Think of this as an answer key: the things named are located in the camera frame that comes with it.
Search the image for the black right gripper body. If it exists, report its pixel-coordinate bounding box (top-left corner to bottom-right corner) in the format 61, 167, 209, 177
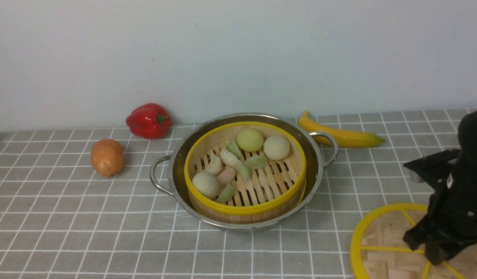
402, 111, 477, 265

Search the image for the yellow bamboo steamer lid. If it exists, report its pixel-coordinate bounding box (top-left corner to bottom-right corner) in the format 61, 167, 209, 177
350, 203, 477, 279

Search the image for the yellow bamboo steamer basket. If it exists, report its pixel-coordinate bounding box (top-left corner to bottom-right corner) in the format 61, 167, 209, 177
184, 121, 307, 224

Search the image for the stainless steel pot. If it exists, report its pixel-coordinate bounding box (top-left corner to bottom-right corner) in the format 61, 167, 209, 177
149, 112, 339, 232

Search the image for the yellow banana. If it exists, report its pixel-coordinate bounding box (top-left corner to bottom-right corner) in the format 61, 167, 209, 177
297, 111, 385, 148

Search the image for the white bun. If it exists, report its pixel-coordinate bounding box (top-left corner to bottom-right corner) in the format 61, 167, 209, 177
263, 135, 290, 161
192, 171, 221, 201

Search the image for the green dumpling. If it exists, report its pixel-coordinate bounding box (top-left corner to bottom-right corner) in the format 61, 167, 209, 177
244, 154, 269, 170

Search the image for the pink dumpling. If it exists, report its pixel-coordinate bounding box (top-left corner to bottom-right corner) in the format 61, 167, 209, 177
216, 167, 236, 185

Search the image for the white bun near front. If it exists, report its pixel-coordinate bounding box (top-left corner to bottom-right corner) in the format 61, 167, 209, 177
192, 171, 221, 201

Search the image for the red bell pepper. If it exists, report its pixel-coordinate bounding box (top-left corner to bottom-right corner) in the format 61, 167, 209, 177
125, 103, 172, 140

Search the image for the brown potato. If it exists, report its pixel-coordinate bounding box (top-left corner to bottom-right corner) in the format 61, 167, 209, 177
91, 138, 124, 177

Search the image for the grey checked tablecloth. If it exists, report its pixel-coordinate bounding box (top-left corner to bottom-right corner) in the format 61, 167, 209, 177
0, 109, 469, 279

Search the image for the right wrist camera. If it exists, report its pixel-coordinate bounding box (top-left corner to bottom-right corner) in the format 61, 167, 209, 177
403, 149, 460, 189

